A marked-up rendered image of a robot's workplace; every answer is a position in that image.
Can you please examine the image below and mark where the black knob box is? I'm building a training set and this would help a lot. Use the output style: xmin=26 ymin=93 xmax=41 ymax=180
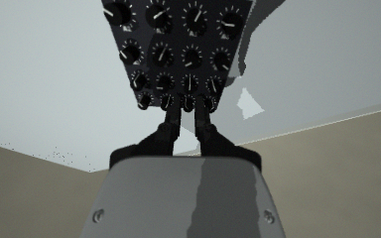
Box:
xmin=101 ymin=0 xmax=253 ymax=114

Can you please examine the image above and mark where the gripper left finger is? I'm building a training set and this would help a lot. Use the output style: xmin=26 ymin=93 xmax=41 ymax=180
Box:
xmin=109 ymin=95 xmax=182 ymax=170

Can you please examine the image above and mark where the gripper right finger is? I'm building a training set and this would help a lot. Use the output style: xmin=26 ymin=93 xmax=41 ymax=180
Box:
xmin=194 ymin=95 xmax=262 ymax=174

